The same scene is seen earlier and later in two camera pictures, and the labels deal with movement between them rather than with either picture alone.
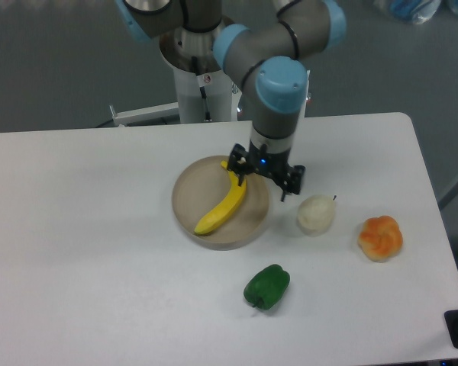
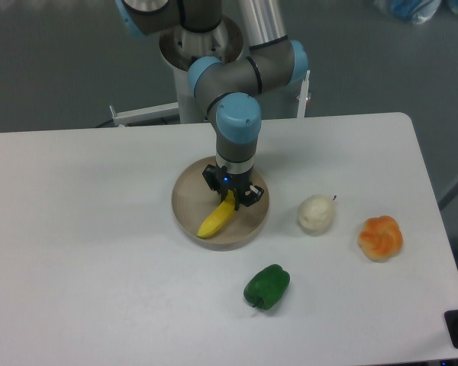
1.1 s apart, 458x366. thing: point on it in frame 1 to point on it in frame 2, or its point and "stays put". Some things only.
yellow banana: (229, 209) stays put
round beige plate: (200, 191) stays put
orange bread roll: (381, 238) stays put
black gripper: (275, 165) to (237, 182)
